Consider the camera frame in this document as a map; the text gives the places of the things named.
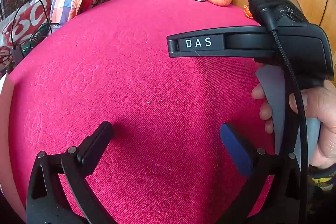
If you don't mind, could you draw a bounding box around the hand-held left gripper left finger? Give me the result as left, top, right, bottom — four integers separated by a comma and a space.
26, 121, 114, 224

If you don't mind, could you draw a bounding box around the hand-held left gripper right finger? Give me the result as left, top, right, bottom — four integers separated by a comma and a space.
220, 122, 302, 224

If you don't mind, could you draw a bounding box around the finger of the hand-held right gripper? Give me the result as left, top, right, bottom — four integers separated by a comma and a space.
167, 27, 265, 58

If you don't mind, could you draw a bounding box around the person's right hand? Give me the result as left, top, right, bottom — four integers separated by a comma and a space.
251, 80, 336, 169

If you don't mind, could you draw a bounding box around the dark red power adapter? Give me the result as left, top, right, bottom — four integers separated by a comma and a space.
10, 46, 24, 64

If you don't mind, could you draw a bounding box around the plaid pillow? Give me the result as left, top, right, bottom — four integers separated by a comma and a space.
51, 0, 84, 24

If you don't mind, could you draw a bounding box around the square red patterned pillow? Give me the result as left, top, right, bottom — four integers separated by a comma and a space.
0, 0, 53, 47

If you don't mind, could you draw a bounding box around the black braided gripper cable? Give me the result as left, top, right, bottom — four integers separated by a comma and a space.
270, 28, 309, 224

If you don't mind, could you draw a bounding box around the thin black cable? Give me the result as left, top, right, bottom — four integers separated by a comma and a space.
10, 0, 53, 50

